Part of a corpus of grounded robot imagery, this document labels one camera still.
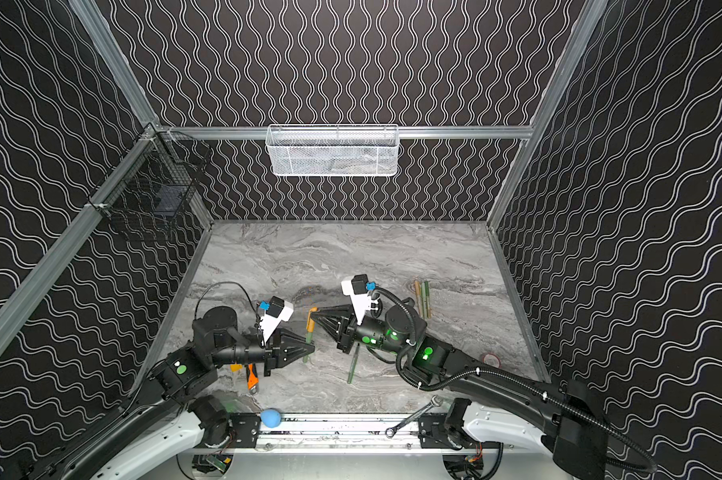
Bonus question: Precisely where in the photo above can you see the tan pen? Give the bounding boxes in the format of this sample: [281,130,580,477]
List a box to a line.
[413,279,425,318]

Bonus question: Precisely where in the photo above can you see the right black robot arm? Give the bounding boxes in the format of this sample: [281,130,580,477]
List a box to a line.
[310,296,658,479]

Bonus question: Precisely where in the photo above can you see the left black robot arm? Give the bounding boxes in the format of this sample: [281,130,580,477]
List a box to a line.
[21,306,315,479]

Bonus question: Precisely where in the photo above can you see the orange utility knife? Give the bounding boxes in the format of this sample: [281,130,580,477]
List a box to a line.
[246,364,259,395]

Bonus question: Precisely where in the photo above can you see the blue ball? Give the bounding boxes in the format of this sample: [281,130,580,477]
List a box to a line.
[260,408,283,429]

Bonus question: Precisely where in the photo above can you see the silver wrench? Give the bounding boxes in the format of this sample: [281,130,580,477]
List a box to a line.
[385,395,444,439]

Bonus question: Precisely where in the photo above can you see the red tape roll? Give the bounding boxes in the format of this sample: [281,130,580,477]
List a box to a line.
[481,352,501,369]

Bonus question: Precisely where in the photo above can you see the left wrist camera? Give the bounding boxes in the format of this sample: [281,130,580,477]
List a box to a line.
[257,296,294,345]

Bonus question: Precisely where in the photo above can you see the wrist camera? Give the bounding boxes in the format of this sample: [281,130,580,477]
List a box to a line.
[257,296,294,345]
[341,274,379,325]

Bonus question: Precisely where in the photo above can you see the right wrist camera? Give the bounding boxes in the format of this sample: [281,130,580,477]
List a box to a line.
[341,274,379,325]

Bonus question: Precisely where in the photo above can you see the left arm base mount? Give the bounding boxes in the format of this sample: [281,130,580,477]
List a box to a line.
[201,413,261,450]

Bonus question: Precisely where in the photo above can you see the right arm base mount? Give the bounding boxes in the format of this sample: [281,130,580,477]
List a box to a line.
[416,414,501,451]

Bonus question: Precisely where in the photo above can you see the white wire mesh basket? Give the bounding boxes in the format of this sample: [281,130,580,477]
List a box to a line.
[265,124,401,177]

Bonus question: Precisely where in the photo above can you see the black wire basket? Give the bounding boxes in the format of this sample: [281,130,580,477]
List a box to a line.
[93,123,212,243]

